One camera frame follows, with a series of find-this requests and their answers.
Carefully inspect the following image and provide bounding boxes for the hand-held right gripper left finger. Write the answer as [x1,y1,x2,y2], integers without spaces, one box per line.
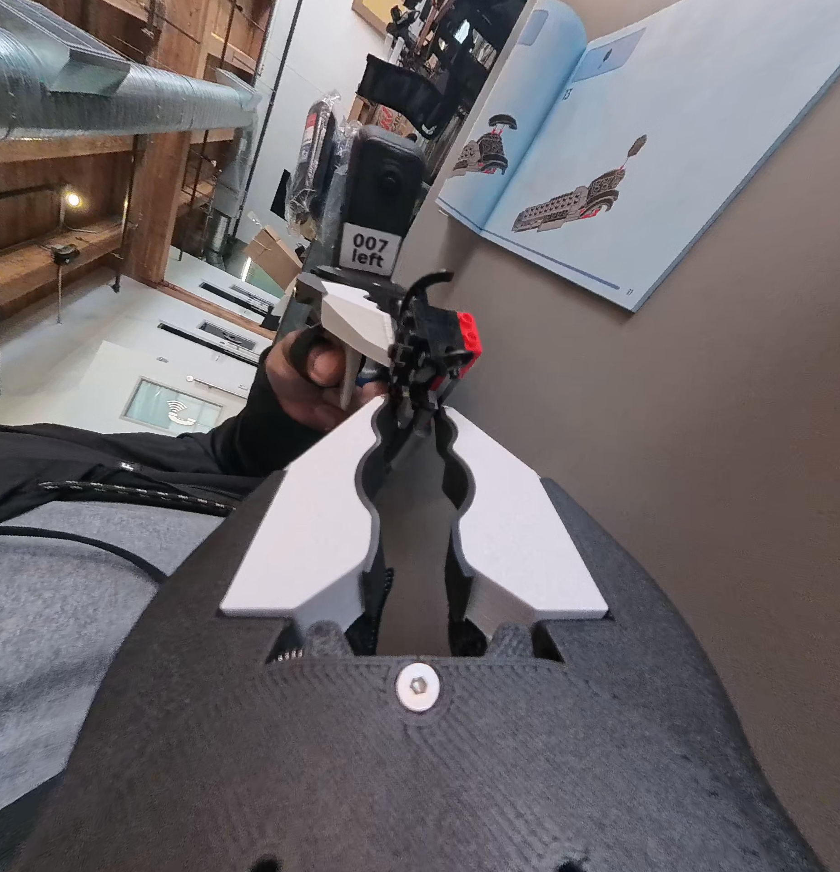
[219,395,391,625]

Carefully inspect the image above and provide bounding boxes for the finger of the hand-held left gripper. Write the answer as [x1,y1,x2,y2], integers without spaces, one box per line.
[319,281,398,363]
[338,339,391,411]

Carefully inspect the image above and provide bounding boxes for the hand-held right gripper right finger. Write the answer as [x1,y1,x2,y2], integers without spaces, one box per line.
[436,404,609,624]

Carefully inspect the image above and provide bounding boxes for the black grey toy brick assembly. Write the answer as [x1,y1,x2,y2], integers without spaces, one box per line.
[372,270,483,471]

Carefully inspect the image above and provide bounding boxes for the light blue instruction booklet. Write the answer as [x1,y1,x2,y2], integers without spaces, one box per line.
[435,0,840,314]

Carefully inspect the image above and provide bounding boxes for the person's left forearm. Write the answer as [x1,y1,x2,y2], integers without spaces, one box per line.
[120,371,328,478]

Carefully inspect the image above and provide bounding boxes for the person's left hand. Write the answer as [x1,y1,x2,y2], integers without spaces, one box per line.
[262,328,366,431]

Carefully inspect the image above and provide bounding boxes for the plastic wrapped packs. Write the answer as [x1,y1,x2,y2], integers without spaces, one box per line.
[287,92,359,226]

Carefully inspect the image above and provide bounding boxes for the black office chair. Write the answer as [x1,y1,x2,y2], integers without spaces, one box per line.
[355,53,462,140]

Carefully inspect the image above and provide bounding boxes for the brown cardboard box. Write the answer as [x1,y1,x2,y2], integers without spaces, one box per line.
[243,225,305,287]

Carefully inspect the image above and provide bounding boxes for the person's black jacket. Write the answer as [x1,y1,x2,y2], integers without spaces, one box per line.
[0,422,264,525]

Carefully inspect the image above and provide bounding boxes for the person's grey shirt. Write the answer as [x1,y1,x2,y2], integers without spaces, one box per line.
[0,500,223,818]

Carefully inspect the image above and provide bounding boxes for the black white patterned cord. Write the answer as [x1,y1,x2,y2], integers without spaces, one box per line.
[38,480,233,516]

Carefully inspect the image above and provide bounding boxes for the silver ventilation duct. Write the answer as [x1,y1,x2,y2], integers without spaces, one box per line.
[0,24,260,140]

